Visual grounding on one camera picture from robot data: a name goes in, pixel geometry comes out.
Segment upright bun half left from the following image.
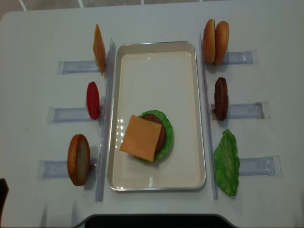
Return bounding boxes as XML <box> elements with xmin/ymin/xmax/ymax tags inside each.
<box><xmin>67</xmin><ymin>134</ymin><xmax>90</xmax><ymax>186</ymax></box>

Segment right clear plastic rail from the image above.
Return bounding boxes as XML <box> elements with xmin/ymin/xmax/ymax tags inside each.
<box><xmin>199</xmin><ymin>32</ymin><xmax>219</xmax><ymax>200</ymax></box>

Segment dark object at left edge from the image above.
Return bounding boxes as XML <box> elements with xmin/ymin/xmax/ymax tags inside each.
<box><xmin>0</xmin><ymin>178</ymin><xmax>9</xmax><ymax>221</ymax></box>

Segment upright red tomato slice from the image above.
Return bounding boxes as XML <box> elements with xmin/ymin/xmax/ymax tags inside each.
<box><xmin>86</xmin><ymin>82</ymin><xmax>100</xmax><ymax>120</ymax></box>

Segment sesame bun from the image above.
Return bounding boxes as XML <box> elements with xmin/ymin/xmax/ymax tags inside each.
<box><xmin>202</xmin><ymin>19</ymin><xmax>216</xmax><ymax>64</ymax></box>
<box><xmin>214</xmin><ymin>21</ymin><xmax>229</xmax><ymax>65</ymax></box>

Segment clear holder under left bun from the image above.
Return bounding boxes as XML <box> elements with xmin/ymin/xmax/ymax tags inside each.
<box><xmin>36</xmin><ymin>159</ymin><xmax>97</xmax><ymax>179</ymax></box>

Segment orange cheese slice on burger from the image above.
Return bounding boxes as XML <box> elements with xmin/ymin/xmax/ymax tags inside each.
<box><xmin>120</xmin><ymin>115</ymin><xmax>162</xmax><ymax>162</ymax></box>

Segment white metal serving tray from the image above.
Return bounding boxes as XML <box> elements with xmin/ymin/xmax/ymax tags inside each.
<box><xmin>107</xmin><ymin>41</ymin><xmax>206</xmax><ymax>191</ymax></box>

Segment sesame bun top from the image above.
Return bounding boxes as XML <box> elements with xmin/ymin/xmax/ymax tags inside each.
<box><xmin>202</xmin><ymin>19</ymin><xmax>216</xmax><ymax>64</ymax></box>

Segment upright green lettuce leaf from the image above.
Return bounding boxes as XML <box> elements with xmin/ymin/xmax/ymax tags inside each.
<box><xmin>213</xmin><ymin>129</ymin><xmax>240</xmax><ymax>196</ymax></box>

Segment brown meat patty on burger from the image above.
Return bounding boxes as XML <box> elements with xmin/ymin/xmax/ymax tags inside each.
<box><xmin>142</xmin><ymin>114</ymin><xmax>166</xmax><ymax>154</ymax></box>

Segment clear holder under patty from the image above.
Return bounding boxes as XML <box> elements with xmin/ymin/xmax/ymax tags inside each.
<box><xmin>225</xmin><ymin>102</ymin><xmax>270</xmax><ymax>120</ymax></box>

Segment clear holder under right buns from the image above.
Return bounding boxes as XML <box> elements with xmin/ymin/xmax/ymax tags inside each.
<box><xmin>203</xmin><ymin>49</ymin><xmax>259</xmax><ymax>66</ymax></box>

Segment upright orange cheese slice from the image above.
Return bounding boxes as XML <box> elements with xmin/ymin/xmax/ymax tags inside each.
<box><xmin>93</xmin><ymin>24</ymin><xmax>106</xmax><ymax>75</ymax></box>

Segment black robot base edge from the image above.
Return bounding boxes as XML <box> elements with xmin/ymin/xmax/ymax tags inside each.
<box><xmin>85</xmin><ymin>215</ymin><xmax>232</xmax><ymax>228</ymax></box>

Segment clear holder under cheese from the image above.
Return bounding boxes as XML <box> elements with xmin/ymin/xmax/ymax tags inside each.
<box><xmin>57</xmin><ymin>60</ymin><xmax>100</xmax><ymax>75</ymax></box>

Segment clear holder under lettuce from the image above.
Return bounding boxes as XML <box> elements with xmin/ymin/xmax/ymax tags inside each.
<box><xmin>239</xmin><ymin>155</ymin><xmax>283</xmax><ymax>176</ymax></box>

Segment upright sesame bun right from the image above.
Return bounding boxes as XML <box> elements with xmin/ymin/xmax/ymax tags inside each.
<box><xmin>214</xmin><ymin>21</ymin><xmax>229</xmax><ymax>65</ymax></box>

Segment clear holder under tomato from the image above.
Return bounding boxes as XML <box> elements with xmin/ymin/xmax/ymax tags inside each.
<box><xmin>47</xmin><ymin>107</ymin><xmax>95</xmax><ymax>123</ymax></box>

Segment green lettuce leaf on burger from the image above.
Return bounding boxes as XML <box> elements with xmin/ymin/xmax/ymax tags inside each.
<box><xmin>138</xmin><ymin>110</ymin><xmax>173</xmax><ymax>162</ymax></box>

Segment upright brown meat patty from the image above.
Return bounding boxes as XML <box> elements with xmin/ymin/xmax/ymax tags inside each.
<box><xmin>214</xmin><ymin>77</ymin><xmax>228</xmax><ymax>121</ymax></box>

